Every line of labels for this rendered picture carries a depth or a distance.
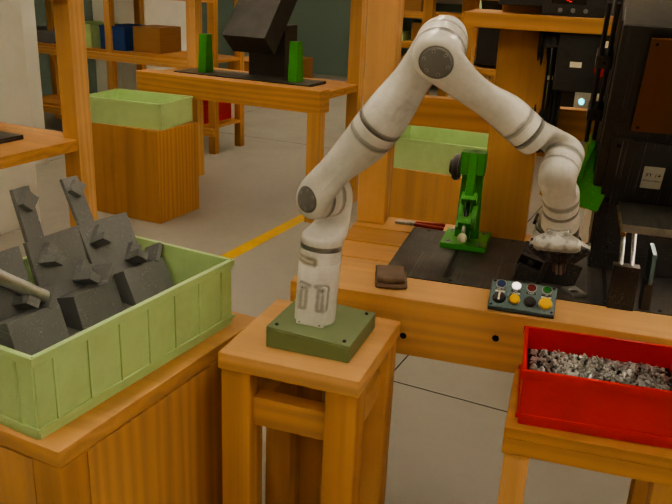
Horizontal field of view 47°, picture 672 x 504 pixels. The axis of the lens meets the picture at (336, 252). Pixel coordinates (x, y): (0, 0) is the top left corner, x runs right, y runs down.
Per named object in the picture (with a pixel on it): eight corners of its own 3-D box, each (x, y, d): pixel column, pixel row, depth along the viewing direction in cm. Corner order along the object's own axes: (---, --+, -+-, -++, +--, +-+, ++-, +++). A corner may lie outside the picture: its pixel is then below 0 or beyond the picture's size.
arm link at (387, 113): (438, 0, 135) (362, 101, 152) (430, 22, 128) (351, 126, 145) (480, 30, 137) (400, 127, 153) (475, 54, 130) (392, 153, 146)
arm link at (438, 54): (546, 130, 134) (547, 106, 140) (435, 26, 127) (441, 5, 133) (506, 160, 140) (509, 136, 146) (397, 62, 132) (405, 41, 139)
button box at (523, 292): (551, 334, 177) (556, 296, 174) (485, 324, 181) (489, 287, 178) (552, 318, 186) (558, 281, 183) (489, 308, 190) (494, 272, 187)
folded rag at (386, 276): (375, 273, 199) (375, 262, 198) (406, 275, 199) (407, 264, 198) (374, 288, 190) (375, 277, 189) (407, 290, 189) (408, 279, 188)
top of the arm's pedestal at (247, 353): (358, 399, 157) (359, 381, 156) (217, 368, 167) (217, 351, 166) (399, 335, 186) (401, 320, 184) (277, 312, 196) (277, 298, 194)
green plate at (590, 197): (588, 232, 190) (625, 153, 182) (555, 220, 191) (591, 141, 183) (588, 219, 201) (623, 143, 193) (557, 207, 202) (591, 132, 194)
